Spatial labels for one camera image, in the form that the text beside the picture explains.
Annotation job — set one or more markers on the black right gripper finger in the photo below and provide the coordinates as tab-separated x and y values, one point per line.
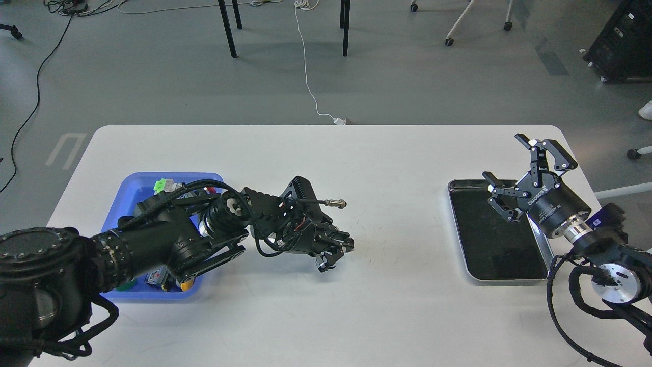
499	191
563	161

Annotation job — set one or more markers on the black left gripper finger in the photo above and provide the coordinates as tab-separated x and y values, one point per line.
326	260
336	239

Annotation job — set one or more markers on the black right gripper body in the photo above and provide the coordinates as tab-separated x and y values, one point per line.
551	203

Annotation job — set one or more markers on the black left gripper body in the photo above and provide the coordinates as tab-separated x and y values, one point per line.
305	235

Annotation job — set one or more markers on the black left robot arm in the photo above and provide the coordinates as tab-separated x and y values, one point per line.
54	279

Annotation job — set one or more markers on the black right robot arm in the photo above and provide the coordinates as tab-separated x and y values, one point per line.
609	276

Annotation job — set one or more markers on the silver metal tray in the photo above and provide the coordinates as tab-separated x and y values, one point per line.
496	252

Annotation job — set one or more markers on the black equipment case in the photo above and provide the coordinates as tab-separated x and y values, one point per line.
622	51

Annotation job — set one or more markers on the green terminal connector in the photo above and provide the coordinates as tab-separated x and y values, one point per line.
162	185

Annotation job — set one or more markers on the blue plastic tray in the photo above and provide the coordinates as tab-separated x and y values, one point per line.
136	188

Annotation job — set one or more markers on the white rolling chair base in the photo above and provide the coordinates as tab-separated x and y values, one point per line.
476	20

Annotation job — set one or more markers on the yellow push button switch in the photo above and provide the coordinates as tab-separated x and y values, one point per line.
185	286

